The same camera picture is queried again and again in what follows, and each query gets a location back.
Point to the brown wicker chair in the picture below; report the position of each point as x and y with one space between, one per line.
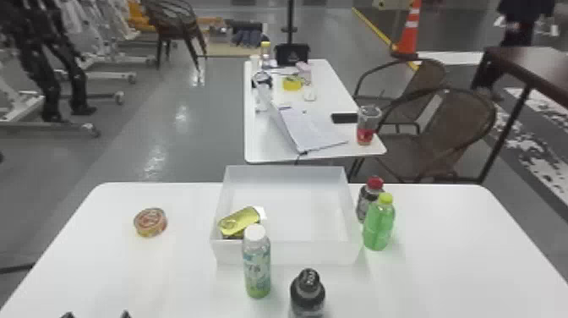
175 20
426 75
439 133

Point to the white paper stack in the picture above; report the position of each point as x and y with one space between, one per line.
306 128

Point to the white green bottle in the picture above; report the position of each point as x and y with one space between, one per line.
256 266

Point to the clear bottle with yellow cap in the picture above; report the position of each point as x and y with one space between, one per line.
265 55

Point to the orange cone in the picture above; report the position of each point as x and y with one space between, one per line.
409 31

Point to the grey bottle with red cap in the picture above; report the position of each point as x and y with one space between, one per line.
367 197

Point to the dark brown side table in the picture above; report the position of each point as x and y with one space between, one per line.
532 66

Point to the red can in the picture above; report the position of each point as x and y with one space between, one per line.
366 128

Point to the black phone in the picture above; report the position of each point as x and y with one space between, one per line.
344 117

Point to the yellow tape roll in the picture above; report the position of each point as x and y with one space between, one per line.
293 83

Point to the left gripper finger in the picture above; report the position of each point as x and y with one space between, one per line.
67 315
125 315

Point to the yellow can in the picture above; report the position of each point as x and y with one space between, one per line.
237 220

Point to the person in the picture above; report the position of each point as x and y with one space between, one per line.
523 18

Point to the orange can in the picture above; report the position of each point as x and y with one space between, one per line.
150 222

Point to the clear box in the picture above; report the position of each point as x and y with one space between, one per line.
288 208

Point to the white side table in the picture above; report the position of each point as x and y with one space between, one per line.
266 142

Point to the black bottle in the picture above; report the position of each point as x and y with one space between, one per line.
307 293

